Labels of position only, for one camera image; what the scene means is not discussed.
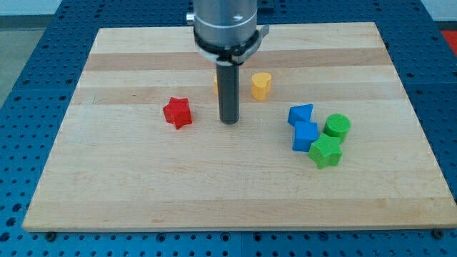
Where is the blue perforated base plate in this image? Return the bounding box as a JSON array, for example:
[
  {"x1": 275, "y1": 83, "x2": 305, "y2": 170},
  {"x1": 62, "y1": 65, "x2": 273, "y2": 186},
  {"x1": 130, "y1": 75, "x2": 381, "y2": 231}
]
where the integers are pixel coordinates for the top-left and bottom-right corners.
[{"x1": 1, "y1": 1, "x2": 456, "y2": 256}]

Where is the wooden board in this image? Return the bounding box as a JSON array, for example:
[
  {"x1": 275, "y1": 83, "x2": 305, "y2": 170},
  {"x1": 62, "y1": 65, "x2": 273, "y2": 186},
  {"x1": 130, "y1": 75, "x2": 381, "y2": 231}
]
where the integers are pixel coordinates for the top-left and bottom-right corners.
[{"x1": 23, "y1": 22, "x2": 456, "y2": 232}]

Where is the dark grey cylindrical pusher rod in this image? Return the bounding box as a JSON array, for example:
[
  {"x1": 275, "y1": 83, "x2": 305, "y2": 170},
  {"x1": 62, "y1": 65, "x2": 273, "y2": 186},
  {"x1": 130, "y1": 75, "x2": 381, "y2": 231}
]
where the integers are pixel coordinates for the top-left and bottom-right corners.
[{"x1": 216, "y1": 65, "x2": 239, "y2": 124}]

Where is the blue triangle block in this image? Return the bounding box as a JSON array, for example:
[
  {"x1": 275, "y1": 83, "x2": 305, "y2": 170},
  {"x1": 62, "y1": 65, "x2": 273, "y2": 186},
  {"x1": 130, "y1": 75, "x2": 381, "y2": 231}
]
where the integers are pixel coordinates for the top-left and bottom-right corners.
[{"x1": 287, "y1": 104, "x2": 313, "y2": 126}]

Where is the yellow hexagon block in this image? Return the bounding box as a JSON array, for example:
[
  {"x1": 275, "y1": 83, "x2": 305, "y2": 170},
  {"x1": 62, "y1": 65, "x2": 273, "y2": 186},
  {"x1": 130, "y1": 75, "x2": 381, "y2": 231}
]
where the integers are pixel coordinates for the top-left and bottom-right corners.
[{"x1": 213, "y1": 75, "x2": 219, "y2": 95}]

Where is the green star block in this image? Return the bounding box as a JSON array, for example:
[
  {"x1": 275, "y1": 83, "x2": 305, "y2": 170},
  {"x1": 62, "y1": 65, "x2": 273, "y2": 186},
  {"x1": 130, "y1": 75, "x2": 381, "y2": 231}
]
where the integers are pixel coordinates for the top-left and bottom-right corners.
[{"x1": 308, "y1": 133, "x2": 343, "y2": 169}]

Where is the red star block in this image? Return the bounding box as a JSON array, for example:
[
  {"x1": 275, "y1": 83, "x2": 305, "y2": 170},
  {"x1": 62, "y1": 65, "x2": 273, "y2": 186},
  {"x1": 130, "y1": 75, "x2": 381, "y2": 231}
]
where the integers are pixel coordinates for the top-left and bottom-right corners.
[{"x1": 163, "y1": 97, "x2": 193, "y2": 130}]

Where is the blue cube block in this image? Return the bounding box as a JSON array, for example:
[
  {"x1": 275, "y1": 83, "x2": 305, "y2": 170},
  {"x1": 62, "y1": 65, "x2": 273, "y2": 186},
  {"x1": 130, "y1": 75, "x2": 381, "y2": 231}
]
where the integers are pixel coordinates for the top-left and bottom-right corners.
[{"x1": 292, "y1": 121, "x2": 318, "y2": 152}]

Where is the green cylinder block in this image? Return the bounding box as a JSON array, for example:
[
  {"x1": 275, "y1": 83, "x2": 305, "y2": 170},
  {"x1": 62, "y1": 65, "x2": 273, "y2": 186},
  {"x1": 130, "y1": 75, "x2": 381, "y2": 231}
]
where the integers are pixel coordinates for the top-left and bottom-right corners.
[{"x1": 323, "y1": 114, "x2": 351, "y2": 143}]

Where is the yellow heart block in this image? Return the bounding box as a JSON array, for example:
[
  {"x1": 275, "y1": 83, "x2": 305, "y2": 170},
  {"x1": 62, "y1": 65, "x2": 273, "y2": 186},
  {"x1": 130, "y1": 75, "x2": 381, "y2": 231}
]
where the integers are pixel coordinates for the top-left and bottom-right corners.
[{"x1": 251, "y1": 72, "x2": 272, "y2": 101}]

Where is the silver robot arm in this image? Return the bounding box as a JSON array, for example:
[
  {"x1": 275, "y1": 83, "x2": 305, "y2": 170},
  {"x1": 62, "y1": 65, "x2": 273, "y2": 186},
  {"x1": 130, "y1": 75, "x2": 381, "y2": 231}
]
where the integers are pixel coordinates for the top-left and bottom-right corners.
[{"x1": 186, "y1": 0, "x2": 269, "y2": 124}]

